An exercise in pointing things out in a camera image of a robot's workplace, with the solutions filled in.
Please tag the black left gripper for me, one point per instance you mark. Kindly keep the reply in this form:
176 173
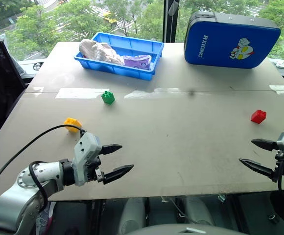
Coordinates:
92 171

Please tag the wide grey rounded shape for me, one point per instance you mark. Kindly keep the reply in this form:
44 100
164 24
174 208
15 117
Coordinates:
181 230

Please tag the blue plastic bin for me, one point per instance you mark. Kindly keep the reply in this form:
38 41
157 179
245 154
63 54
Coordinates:
137 71

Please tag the blue RXIONG cartoon case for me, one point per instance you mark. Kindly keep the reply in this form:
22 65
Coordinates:
215 41

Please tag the black window frame post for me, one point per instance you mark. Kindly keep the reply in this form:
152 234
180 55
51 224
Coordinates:
169 22

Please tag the white crumpled cloth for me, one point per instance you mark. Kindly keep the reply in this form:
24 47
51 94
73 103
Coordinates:
100 52

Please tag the yellow toy brick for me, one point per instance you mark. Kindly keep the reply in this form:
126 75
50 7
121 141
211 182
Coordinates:
72 124

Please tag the purple cloth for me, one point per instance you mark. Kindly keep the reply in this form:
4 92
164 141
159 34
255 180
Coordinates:
137 62

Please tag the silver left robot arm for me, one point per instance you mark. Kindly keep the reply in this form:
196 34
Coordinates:
22 195

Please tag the small black object on sill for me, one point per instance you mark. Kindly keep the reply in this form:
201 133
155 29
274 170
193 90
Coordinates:
38 65

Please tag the white pink sneaker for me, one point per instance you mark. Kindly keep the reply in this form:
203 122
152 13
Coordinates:
44 220

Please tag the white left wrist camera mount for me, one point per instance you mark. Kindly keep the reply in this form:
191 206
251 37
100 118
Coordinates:
87 147

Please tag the red toy brick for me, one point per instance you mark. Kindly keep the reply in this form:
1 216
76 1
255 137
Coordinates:
258 117

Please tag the black chair backrest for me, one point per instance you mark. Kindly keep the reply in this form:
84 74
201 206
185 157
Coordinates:
2 85

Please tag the green toy brick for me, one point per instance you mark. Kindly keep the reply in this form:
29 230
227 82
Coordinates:
107 98

